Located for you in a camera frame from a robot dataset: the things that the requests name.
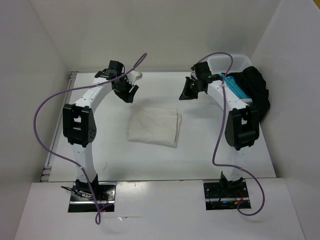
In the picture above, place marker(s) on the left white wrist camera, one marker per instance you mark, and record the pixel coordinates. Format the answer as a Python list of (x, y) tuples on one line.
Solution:
[(133, 76)]

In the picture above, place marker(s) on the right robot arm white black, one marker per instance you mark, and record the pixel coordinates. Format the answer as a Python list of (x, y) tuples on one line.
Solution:
[(240, 121)]

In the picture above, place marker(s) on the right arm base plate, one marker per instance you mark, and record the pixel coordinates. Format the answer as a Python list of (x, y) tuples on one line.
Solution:
[(216, 199)]

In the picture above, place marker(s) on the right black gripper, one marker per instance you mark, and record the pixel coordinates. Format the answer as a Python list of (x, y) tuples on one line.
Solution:
[(186, 94)]

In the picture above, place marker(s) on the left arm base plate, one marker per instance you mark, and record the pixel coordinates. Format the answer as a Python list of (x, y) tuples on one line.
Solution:
[(82, 201)]

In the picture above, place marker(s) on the cyan t shirt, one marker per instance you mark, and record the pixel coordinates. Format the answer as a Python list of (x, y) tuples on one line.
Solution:
[(232, 85)]

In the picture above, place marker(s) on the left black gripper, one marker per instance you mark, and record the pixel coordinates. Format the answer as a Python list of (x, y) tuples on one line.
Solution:
[(128, 97)]

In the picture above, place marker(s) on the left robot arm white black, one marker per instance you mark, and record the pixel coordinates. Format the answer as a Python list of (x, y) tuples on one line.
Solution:
[(78, 122)]

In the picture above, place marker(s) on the black t shirt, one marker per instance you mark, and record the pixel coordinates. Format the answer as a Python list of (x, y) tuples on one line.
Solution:
[(253, 84)]

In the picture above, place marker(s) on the white t shirt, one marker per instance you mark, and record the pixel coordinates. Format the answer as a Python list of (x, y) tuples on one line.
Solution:
[(155, 125)]

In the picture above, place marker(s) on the white plastic basket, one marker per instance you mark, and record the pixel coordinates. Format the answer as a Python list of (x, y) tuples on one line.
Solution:
[(219, 63)]

